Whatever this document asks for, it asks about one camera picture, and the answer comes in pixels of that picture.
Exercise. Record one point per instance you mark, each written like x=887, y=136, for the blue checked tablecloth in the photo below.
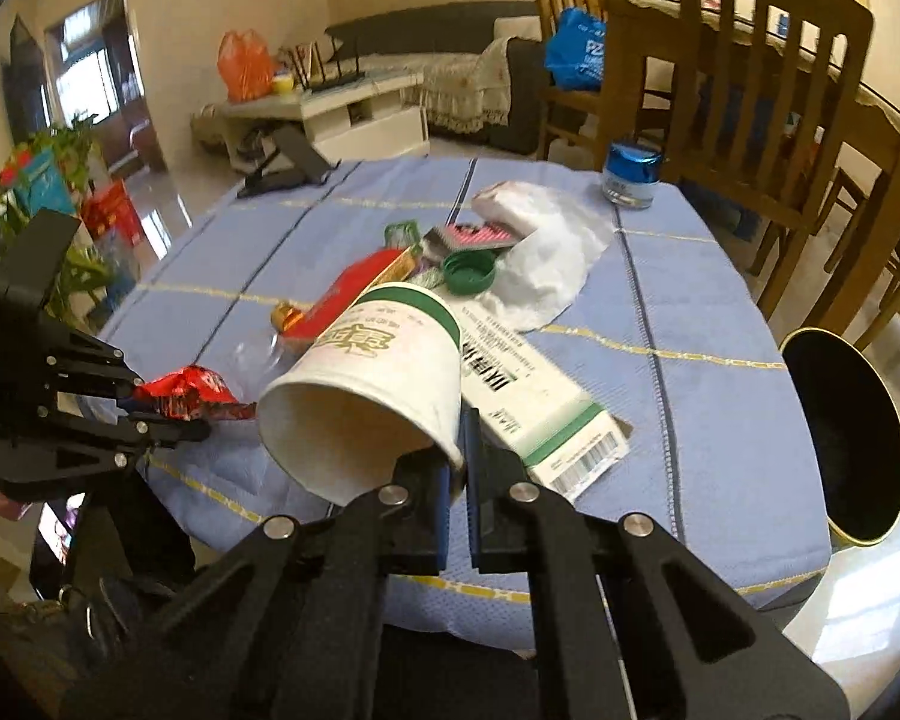
x=665, y=335

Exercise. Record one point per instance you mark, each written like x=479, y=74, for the blue plastic bag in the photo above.
x=574, y=55

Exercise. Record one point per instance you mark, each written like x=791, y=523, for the red snack wrapper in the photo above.
x=192, y=393

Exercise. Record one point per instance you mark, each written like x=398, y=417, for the blue lidded jar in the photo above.
x=631, y=174

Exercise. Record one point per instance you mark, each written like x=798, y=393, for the green bottle cap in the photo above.
x=469, y=272

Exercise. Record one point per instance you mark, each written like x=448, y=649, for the orange plastic bag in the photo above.
x=245, y=66

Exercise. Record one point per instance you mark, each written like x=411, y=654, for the black phone stand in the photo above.
x=295, y=162

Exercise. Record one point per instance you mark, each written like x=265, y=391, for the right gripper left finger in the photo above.
x=286, y=625

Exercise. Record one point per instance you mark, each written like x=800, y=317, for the green potted plant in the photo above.
x=44, y=185

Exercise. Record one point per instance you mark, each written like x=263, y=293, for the pink patterned packet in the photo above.
x=449, y=239

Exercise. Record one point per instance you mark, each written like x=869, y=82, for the white green medicine box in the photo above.
x=565, y=438

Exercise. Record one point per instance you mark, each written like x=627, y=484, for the far wooden chair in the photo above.
x=553, y=98

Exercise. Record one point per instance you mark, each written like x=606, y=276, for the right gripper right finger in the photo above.
x=628, y=623

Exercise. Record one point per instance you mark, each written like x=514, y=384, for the white coffee table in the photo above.
x=371, y=119

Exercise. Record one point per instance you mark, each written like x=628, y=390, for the green gum pack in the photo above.
x=402, y=235

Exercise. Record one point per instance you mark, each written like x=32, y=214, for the red cigarette box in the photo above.
x=301, y=327

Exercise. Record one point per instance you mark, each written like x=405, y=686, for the dark sofa with lace cover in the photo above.
x=481, y=65

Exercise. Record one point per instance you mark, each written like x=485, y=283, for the clear plastic wrapper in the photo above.
x=255, y=362

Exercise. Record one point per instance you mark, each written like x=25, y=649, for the white paper cup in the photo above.
x=382, y=381

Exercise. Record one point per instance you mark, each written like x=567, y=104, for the wooden dining table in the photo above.
x=639, y=30

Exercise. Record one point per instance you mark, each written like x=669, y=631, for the near wooden chair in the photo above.
x=759, y=96

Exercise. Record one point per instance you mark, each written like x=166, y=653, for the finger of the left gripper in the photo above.
x=79, y=364
x=55, y=454

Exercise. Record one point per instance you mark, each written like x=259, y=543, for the white plastic bag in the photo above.
x=559, y=238

